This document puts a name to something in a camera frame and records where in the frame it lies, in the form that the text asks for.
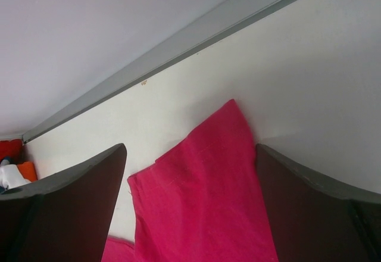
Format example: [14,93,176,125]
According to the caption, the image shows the folded orange t-shirt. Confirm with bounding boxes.
[17,161,38,182]

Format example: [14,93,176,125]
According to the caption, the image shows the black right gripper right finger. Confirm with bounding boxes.
[255,144,380,261]

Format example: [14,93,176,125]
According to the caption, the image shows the crimson pink t-shirt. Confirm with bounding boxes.
[102,100,278,261]

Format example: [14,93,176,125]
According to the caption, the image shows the folded red t-shirt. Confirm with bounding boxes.
[0,139,23,164]

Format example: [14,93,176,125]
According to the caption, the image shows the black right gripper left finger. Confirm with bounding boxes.
[1,144,127,261]

